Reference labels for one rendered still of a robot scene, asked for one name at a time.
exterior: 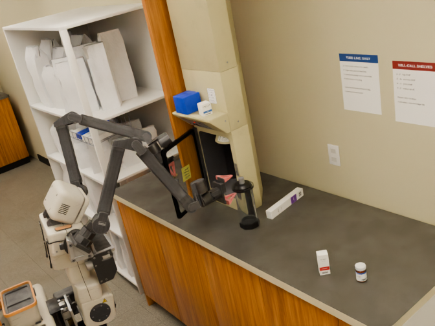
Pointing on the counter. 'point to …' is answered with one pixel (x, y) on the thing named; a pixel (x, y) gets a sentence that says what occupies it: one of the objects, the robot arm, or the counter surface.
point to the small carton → (204, 108)
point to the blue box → (186, 102)
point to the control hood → (215, 120)
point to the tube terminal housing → (230, 79)
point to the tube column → (204, 34)
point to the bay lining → (217, 157)
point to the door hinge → (201, 158)
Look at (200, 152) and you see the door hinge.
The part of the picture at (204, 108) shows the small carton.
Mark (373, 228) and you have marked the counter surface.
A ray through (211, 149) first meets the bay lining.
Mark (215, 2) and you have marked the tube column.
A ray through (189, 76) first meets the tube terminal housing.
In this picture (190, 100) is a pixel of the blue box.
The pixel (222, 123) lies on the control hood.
